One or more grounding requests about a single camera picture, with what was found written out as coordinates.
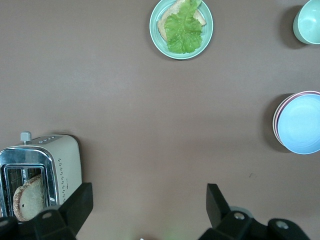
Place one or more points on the green lettuce leaf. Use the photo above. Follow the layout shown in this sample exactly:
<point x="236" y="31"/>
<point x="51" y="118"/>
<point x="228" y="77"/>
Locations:
<point x="183" y="32"/>

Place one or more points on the beige chrome toaster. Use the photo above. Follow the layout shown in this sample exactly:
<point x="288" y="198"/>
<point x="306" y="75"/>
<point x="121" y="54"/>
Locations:
<point x="67" y="162"/>

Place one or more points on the beige shallow bowl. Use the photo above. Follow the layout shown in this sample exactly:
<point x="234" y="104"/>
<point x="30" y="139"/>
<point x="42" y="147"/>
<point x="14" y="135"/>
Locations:
<point x="274" y="127"/>

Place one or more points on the round bread slice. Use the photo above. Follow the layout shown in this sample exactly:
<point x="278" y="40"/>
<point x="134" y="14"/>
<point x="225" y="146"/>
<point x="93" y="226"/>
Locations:
<point x="30" y="200"/>

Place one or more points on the small deep green bowl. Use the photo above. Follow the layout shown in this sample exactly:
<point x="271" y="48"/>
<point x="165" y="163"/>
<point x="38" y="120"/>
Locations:
<point x="308" y="22"/>

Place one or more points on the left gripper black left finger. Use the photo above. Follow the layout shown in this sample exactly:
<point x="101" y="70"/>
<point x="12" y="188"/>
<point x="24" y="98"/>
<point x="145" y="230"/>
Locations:
<point x="75" y="212"/>

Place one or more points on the blue shallow bowl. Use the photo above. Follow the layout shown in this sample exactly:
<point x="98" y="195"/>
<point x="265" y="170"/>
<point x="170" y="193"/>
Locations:
<point x="300" y="122"/>

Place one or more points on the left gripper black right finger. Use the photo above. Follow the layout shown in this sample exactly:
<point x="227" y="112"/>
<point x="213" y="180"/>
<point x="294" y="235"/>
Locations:
<point x="221" y="217"/>

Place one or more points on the green plate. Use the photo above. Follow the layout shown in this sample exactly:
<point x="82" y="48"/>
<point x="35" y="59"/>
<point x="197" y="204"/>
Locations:
<point x="207" y="32"/>

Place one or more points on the toast slice under lettuce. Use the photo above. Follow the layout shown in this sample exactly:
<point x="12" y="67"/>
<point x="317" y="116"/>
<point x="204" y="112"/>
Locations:
<point x="163" y="26"/>

